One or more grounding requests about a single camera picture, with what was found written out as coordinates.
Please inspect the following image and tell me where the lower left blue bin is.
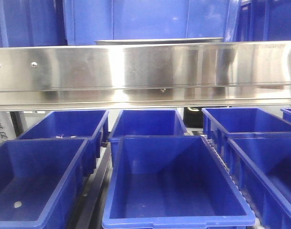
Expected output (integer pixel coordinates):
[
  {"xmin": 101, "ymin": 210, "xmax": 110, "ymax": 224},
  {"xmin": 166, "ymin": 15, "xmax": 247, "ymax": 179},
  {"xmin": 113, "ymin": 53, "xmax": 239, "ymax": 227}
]
[{"xmin": 0, "ymin": 139, "xmax": 88, "ymax": 229}]

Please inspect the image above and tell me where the upper centre blue bin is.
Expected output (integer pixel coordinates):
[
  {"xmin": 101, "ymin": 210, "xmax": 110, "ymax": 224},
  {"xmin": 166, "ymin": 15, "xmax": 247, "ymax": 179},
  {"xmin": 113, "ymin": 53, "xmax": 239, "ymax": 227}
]
[{"xmin": 63, "ymin": 0, "xmax": 241, "ymax": 45}]

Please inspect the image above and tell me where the lower centre blue bin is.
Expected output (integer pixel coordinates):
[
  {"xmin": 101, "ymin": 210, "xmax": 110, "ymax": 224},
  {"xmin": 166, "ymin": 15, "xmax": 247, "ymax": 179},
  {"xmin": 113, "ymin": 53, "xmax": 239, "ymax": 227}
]
[{"xmin": 102, "ymin": 136, "xmax": 255, "ymax": 229}]

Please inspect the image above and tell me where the silver metal tray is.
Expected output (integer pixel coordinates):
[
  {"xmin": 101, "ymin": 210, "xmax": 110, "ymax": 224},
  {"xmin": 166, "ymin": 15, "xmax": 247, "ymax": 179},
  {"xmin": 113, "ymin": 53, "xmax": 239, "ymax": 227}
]
[{"xmin": 95, "ymin": 37, "xmax": 224, "ymax": 45}]

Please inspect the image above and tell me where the back left blue bin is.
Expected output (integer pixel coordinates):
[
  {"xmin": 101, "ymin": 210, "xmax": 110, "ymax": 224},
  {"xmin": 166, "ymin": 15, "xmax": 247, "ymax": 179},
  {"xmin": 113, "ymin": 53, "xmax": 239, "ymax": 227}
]
[{"xmin": 17, "ymin": 110, "xmax": 109, "ymax": 176}]

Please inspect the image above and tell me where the right roller track rail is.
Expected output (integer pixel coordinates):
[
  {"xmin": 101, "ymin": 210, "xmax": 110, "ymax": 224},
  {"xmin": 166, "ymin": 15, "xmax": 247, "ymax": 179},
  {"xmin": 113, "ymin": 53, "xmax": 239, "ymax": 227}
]
[{"xmin": 207, "ymin": 138, "xmax": 262, "ymax": 229}]

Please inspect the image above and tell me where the stainless steel shelf rail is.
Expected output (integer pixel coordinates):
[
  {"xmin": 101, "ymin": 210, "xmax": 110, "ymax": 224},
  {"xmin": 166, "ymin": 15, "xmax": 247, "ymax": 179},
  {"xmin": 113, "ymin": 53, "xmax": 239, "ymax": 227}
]
[{"xmin": 0, "ymin": 41, "xmax": 291, "ymax": 111}]

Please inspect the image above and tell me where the back centre blue bin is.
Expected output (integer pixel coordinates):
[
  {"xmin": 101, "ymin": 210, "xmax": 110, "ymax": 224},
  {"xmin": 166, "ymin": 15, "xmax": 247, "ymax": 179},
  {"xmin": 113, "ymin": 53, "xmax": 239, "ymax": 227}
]
[{"xmin": 109, "ymin": 109, "xmax": 187, "ymax": 162}]

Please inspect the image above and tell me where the roller track rail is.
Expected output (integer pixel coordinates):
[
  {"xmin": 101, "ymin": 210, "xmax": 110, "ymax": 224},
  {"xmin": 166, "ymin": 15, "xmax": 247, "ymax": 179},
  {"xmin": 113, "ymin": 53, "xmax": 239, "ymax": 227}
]
[
  {"xmin": 207, "ymin": 138, "xmax": 262, "ymax": 229},
  {"xmin": 67, "ymin": 143, "xmax": 112, "ymax": 229}
]

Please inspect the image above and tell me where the upper left blue bin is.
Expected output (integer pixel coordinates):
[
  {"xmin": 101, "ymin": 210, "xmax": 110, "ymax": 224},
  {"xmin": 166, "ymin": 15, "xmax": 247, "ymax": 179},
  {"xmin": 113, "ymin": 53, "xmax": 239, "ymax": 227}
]
[{"xmin": 0, "ymin": 0, "xmax": 67, "ymax": 47}]

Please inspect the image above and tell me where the lower right blue bin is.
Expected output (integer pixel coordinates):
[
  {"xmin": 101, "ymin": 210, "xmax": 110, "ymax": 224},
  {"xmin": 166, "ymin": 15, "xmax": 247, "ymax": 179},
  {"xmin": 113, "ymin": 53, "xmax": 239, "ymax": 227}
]
[{"xmin": 228, "ymin": 137, "xmax": 291, "ymax": 229}]

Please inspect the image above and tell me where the upper right blue bin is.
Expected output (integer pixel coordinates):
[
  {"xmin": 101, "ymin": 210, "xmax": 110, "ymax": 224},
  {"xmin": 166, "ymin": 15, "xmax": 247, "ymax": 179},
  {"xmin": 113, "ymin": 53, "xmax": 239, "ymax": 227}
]
[{"xmin": 236, "ymin": 0, "xmax": 291, "ymax": 42}]

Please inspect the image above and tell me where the left roller track rail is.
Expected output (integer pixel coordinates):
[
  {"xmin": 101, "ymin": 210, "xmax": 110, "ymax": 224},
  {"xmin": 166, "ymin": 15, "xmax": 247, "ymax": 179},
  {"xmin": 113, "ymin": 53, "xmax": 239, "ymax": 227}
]
[{"xmin": 67, "ymin": 143, "xmax": 112, "ymax": 229}]

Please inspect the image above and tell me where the back right blue bin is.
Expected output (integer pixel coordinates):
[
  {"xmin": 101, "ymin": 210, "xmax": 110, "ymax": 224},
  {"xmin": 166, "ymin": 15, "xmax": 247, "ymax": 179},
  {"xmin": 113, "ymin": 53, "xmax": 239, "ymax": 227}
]
[{"xmin": 202, "ymin": 107, "xmax": 291, "ymax": 154}]

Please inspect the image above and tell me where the blue bin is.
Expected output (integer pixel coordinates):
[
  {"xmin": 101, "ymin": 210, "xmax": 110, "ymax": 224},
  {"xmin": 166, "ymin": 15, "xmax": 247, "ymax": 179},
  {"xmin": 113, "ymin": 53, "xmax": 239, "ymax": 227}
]
[
  {"xmin": 228, "ymin": 137, "xmax": 291, "ymax": 229},
  {"xmin": 0, "ymin": 0, "xmax": 67, "ymax": 47},
  {"xmin": 63, "ymin": 0, "xmax": 241, "ymax": 45},
  {"xmin": 0, "ymin": 139, "xmax": 88, "ymax": 229},
  {"xmin": 281, "ymin": 107, "xmax": 291, "ymax": 123},
  {"xmin": 236, "ymin": 0, "xmax": 291, "ymax": 42},
  {"xmin": 17, "ymin": 110, "xmax": 109, "ymax": 176},
  {"xmin": 102, "ymin": 136, "xmax": 255, "ymax": 229},
  {"xmin": 109, "ymin": 109, "xmax": 187, "ymax": 162},
  {"xmin": 202, "ymin": 107, "xmax": 291, "ymax": 154}
]

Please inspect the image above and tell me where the far right blue bin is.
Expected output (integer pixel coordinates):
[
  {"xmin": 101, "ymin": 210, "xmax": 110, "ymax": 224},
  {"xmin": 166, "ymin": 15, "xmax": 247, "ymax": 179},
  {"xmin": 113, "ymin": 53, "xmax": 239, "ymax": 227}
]
[{"xmin": 281, "ymin": 107, "xmax": 291, "ymax": 123}]

